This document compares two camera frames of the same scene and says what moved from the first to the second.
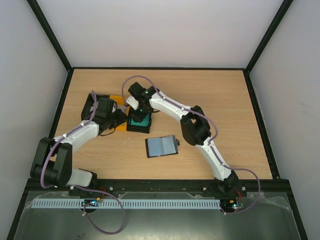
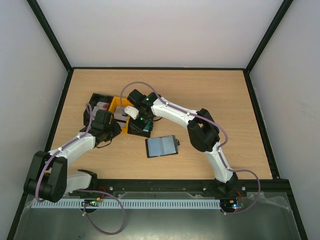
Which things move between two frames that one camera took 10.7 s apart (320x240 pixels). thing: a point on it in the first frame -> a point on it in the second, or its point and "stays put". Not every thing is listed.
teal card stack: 145,122 -> 147,127
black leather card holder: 161,146 stays put
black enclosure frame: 293,208 stays put
